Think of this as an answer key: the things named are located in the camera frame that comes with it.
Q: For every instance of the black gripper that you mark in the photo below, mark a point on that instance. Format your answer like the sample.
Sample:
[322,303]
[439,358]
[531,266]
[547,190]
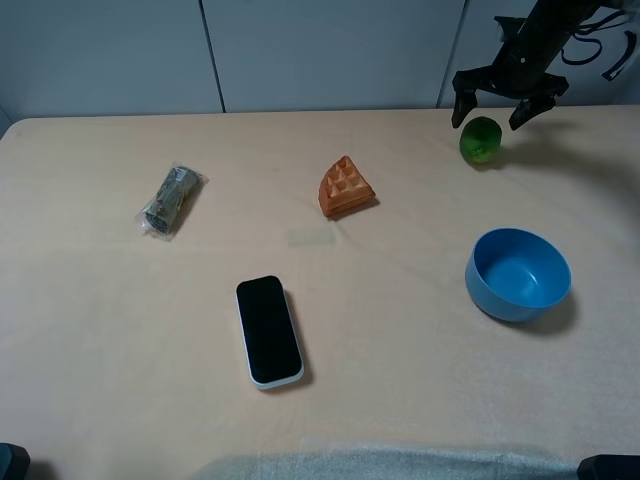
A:
[517,72]

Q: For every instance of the green lime fruit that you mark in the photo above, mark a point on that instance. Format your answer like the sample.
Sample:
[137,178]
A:
[480,140]

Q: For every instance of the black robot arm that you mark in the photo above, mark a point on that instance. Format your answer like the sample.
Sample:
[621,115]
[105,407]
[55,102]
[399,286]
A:
[557,17]

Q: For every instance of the black object bottom right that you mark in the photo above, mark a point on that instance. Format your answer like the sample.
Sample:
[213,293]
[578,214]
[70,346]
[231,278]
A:
[610,467]

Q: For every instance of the black object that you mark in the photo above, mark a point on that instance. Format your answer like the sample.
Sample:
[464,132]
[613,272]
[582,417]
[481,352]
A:
[14,462]
[610,467]

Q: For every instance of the black object bottom left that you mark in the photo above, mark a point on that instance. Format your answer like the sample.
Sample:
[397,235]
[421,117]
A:
[14,462]

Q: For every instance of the blue plastic bowl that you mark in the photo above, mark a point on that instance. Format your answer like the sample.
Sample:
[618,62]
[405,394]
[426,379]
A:
[516,276]

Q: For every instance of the orange waffle piece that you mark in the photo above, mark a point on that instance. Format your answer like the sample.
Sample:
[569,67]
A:
[343,188]

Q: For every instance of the black and white phone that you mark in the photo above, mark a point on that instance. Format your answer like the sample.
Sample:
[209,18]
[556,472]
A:
[272,350]

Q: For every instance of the wrapped green leaf bundle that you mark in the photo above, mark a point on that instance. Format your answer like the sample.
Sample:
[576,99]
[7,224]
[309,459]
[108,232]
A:
[164,214]

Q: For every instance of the grey cloth at bottom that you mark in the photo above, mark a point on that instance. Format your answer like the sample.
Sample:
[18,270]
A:
[388,463]

